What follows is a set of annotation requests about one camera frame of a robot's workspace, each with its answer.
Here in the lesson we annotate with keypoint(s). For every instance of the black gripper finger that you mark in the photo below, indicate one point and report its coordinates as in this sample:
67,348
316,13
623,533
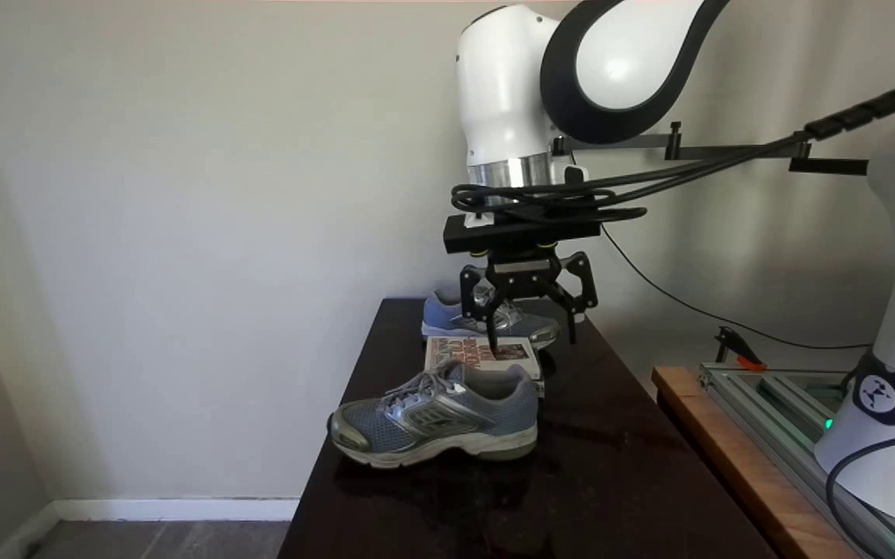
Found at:
579,285
477,285

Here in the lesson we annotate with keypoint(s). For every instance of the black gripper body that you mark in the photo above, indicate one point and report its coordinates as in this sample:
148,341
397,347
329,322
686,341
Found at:
526,275

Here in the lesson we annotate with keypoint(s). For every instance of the blue grey running shoe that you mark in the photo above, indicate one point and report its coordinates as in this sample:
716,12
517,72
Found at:
449,314
436,421

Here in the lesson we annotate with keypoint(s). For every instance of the white black Franka robot arm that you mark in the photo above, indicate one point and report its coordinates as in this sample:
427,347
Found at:
509,96

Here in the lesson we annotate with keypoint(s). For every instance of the red black clamp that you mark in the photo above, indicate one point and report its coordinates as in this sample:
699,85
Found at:
738,347

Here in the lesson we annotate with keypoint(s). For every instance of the wooden platform board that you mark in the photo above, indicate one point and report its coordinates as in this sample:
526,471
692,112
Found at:
738,468

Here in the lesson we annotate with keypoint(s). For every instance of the white baseboard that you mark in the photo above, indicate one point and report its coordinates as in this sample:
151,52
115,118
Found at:
179,511

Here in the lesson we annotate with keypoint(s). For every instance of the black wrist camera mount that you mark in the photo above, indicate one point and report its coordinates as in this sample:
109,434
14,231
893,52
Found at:
521,231

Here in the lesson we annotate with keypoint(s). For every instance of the aluminium frame rails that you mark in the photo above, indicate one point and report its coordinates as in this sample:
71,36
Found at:
779,414

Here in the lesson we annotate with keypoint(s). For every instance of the black wall mounted rail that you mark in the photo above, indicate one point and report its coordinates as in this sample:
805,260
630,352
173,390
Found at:
830,161

